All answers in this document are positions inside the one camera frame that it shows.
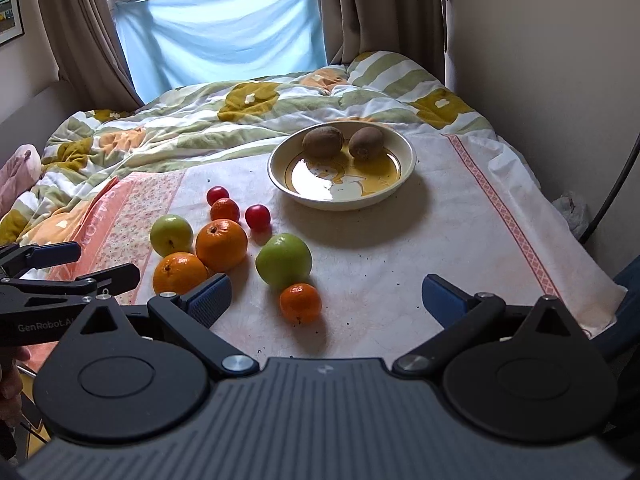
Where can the large orange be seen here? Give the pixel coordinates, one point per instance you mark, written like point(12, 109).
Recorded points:
point(179, 274)
point(221, 246)

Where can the reddish small mandarin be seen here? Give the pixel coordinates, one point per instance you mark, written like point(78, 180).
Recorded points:
point(225, 210)

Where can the pink plush toy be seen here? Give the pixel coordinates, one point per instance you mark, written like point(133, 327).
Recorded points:
point(15, 175)

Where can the small green apple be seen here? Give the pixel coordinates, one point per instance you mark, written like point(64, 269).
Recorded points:
point(171, 235)

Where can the cream ceramic bowl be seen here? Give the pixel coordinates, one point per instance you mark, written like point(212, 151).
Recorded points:
point(345, 187)

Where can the small orange mandarin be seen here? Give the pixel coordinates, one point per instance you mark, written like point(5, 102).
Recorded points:
point(300, 304)

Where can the red cherry tomato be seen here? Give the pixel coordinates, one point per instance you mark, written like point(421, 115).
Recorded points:
point(258, 217)
point(218, 196)

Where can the person's left hand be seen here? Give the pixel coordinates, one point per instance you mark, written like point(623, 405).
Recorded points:
point(11, 382)

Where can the brown kiwi with green sticker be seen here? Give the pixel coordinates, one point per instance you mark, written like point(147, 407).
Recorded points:
point(322, 141)

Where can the white cloth with pink border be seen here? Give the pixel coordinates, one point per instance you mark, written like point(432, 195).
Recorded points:
point(425, 245)

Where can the striped floral blanket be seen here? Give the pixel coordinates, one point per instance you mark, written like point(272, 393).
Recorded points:
point(200, 125)

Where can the white plastic bag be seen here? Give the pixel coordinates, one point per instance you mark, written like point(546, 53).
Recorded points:
point(570, 212)

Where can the framed wall picture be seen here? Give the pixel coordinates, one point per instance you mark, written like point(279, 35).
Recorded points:
point(9, 0)

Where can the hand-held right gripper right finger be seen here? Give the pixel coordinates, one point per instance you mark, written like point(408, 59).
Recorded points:
point(442, 301)

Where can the light blue window cloth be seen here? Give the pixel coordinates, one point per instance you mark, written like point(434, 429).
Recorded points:
point(220, 45)

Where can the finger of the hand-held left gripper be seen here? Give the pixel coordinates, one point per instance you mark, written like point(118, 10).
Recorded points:
point(50, 252)
point(107, 276)

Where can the grey padded headboard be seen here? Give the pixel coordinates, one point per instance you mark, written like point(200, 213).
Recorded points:
point(35, 110)

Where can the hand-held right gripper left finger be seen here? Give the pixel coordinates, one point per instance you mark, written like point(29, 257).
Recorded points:
point(212, 301)

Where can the beige curtain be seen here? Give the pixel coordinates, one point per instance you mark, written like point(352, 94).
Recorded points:
point(380, 5)
point(85, 25)

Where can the large green apple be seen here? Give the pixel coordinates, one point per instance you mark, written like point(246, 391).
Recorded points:
point(283, 261)

